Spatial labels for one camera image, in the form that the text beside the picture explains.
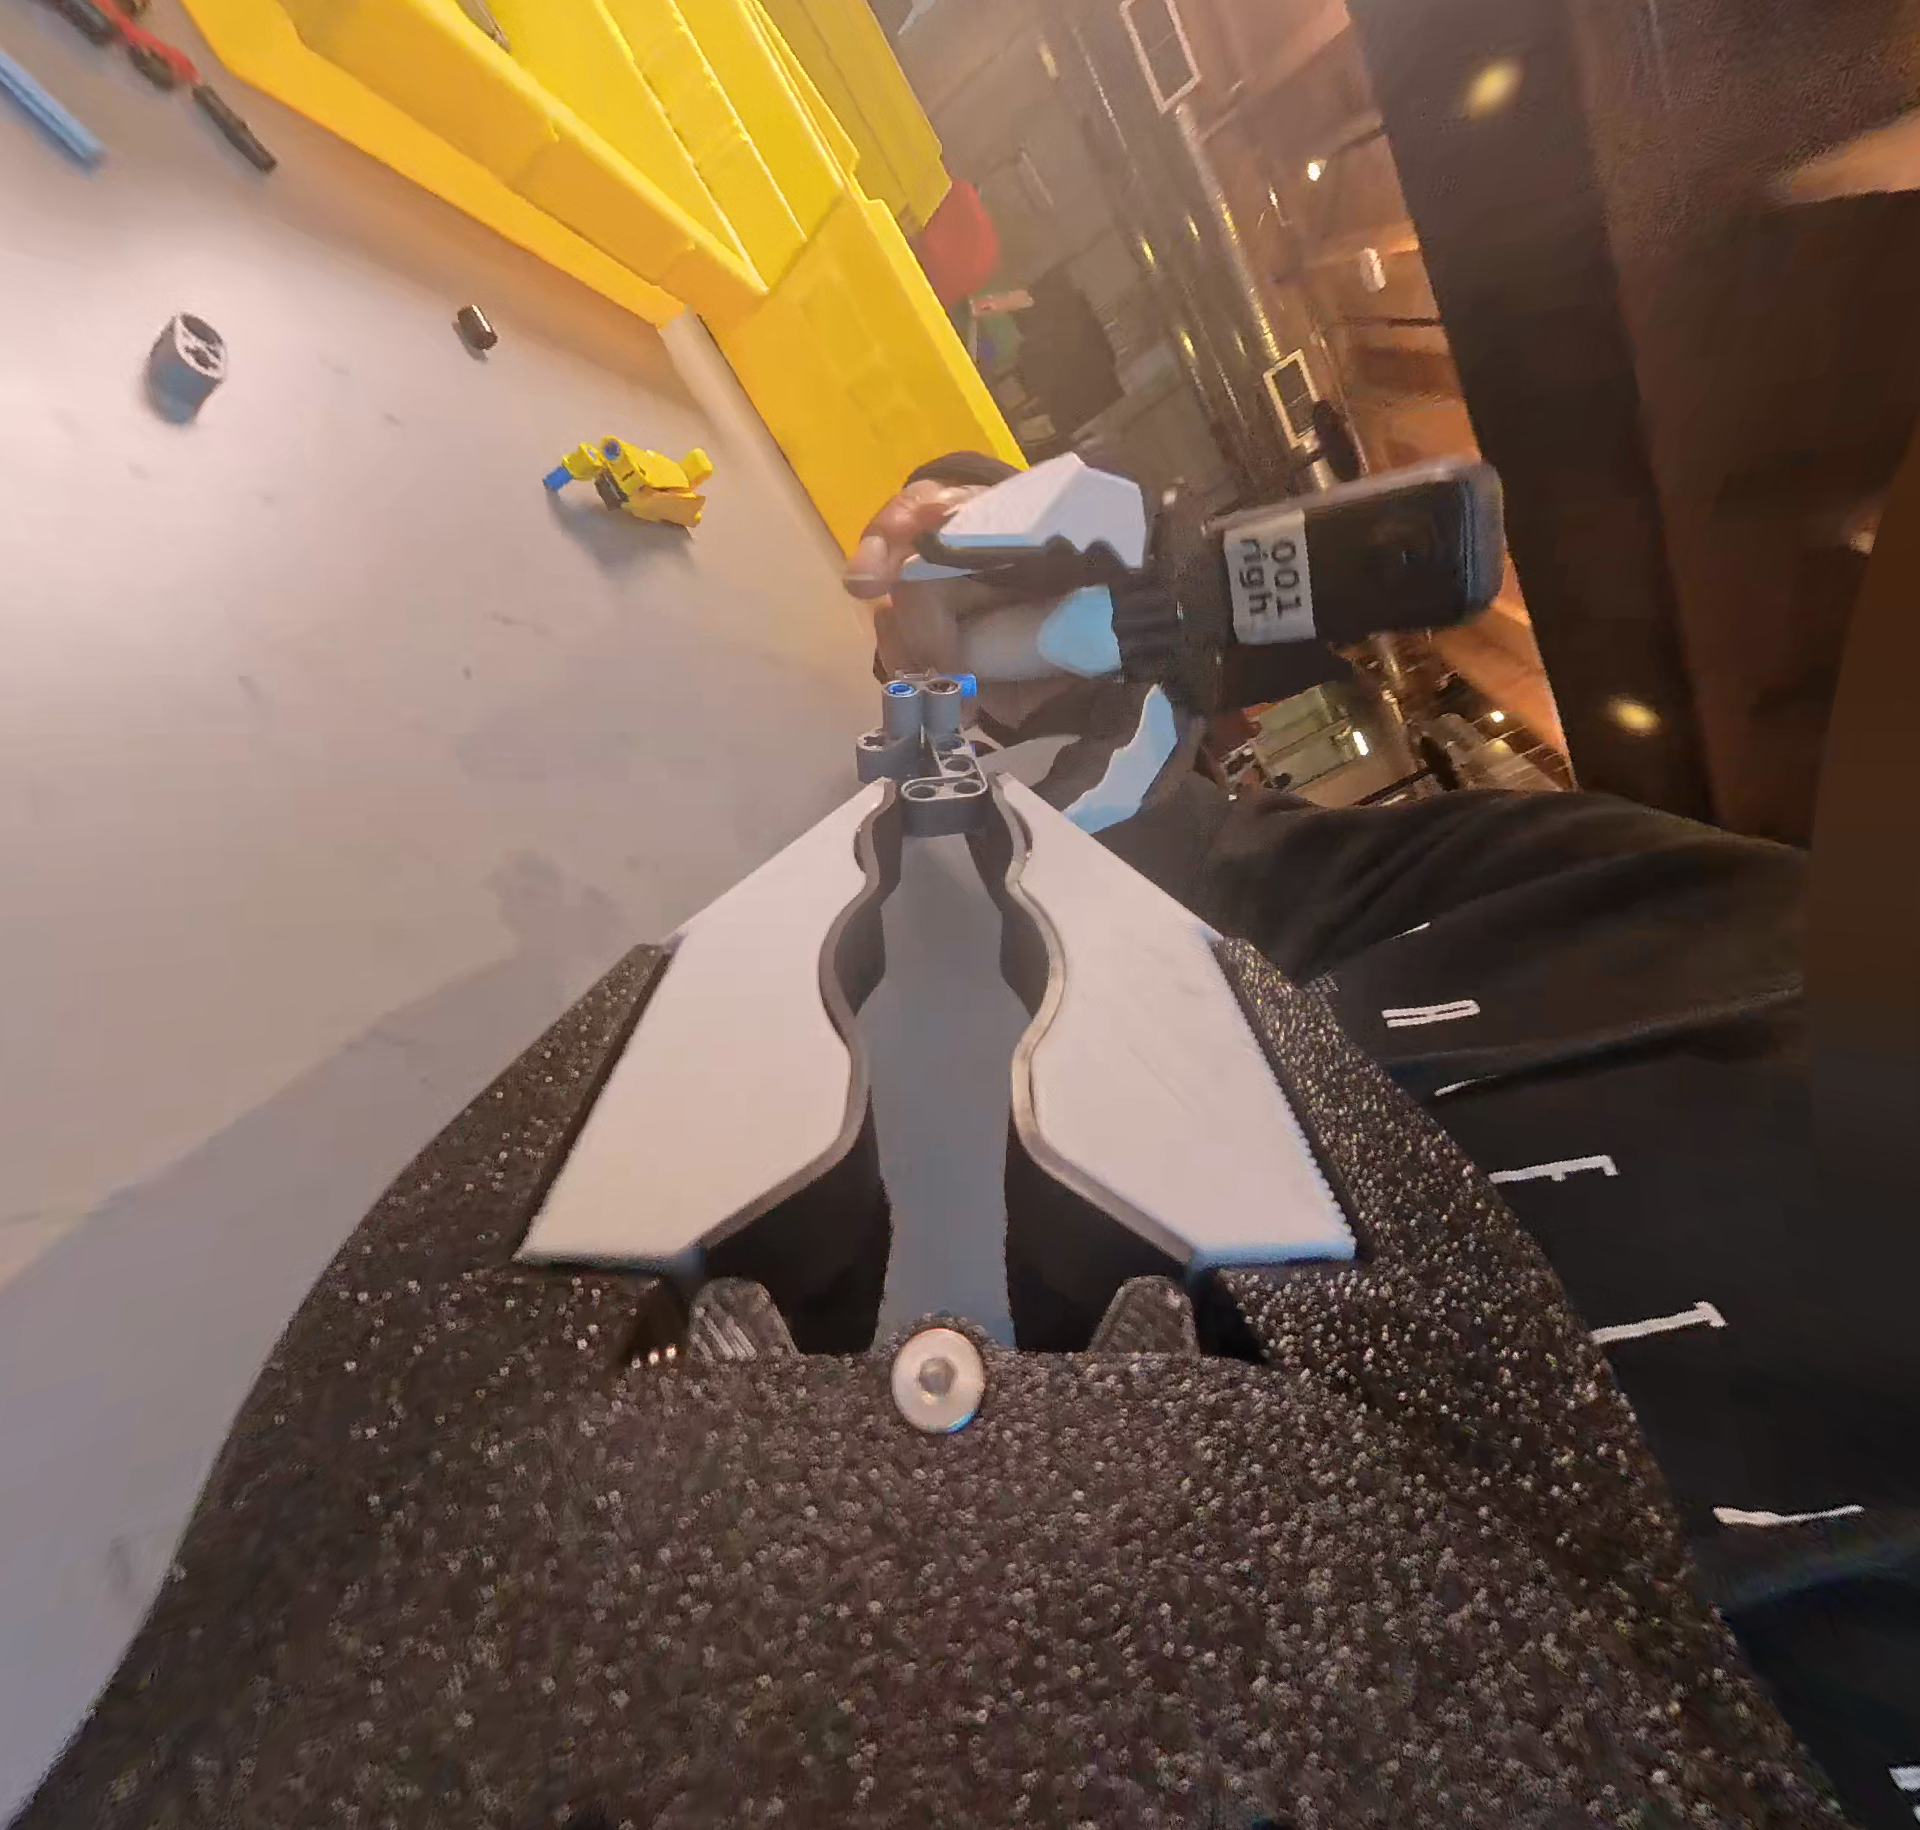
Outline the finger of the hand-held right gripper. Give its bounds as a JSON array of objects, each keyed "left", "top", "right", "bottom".
[
  {"left": 975, "top": 719, "right": 1118, "bottom": 800},
  {"left": 1050, "top": 677, "right": 1201, "bottom": 835}
]

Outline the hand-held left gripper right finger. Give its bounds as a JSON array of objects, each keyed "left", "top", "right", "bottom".
[{"left": 973, "top": 777, "right": 1362, "bottom": 1292}]

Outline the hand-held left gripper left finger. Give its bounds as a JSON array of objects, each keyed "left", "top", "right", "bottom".
[{"left": 511, "top": 779, "right": 902, "bottom": 1298}]

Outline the grey brick beam assembly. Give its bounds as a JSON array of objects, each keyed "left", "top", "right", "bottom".
[{"left": 854, "top": 672, "right": 993, "bottom": 834}]

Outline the person's right forearm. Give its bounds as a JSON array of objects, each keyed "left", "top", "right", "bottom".
[{"left": 1200, "top": 784, "right": 1812, "bottom": 1029}]

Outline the grey desk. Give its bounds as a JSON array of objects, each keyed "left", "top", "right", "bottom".
[{"left": 0, "top": 0, "right": 1052, "bottom": 1788}]

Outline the person's right hand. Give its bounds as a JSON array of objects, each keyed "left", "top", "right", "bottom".
[{"left": 840, "top": 450, "right": 1036, "bottom": 684}]

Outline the yellow storage bin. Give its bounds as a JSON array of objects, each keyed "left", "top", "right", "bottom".
[
  {"left": 660, "top": 0, "right": 1033, "bottom": 555},
  {"left": 119, "top": 0, "right": 769, "bottom": 330}
]

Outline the yellow brick assembly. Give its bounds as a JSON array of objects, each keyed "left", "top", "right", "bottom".
[{"left": 542, "top": 435, "right": 715, "bottom": 530}]

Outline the red storage bin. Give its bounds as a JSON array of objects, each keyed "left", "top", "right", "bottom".
[{"left": 920, "top": 179, "right": 1002, "bottom": 309}]

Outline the black printed sweatshirt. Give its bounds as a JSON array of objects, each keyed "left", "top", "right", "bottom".
[{"left": 1305, "top": 930, "right": 1920, "bottom": 1830}]

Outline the light grey axle connector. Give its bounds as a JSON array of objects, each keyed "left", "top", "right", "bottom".
[{"left": 146, "top": 313, "right": 228, "bottom": 413}]

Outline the blue brick axle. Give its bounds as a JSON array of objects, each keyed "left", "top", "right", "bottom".
[{"left": 0, "top": 48, "right": 107, "bottom": 169}]

